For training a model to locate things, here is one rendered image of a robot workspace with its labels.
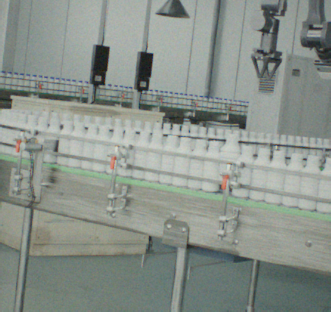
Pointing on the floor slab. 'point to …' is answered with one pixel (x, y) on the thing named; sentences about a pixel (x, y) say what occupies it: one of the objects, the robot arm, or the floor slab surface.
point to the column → (9, 22)
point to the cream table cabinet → (114, 236)
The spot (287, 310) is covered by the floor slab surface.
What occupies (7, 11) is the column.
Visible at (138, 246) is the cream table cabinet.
